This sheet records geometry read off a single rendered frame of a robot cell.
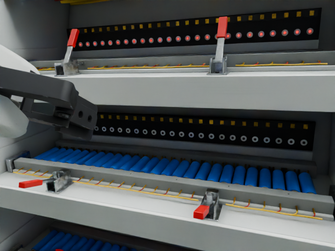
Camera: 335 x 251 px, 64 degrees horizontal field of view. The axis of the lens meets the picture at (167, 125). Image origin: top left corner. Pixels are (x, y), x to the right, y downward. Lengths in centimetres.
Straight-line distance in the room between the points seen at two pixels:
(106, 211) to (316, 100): 33
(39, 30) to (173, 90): 41
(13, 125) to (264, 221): 32
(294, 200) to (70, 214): 35
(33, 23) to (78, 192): 40
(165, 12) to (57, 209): 46
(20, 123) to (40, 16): 55
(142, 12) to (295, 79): 42
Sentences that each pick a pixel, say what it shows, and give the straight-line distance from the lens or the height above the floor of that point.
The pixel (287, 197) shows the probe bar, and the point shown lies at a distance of 41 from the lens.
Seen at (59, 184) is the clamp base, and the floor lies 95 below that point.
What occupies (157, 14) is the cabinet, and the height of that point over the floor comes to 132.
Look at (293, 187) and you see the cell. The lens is 45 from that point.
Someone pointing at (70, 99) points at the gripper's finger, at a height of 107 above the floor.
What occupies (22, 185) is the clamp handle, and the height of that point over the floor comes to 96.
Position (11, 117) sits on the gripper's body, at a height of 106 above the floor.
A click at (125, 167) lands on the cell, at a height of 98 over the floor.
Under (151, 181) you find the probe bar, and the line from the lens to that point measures 45.
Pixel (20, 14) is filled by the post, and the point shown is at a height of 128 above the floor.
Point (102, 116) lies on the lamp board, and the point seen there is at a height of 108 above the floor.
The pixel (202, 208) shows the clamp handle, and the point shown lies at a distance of 34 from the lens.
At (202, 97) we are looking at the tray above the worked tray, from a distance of 38.
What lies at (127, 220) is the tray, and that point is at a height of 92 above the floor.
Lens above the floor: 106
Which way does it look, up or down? 1 degrees up
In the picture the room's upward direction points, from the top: 4 degrees clockwise
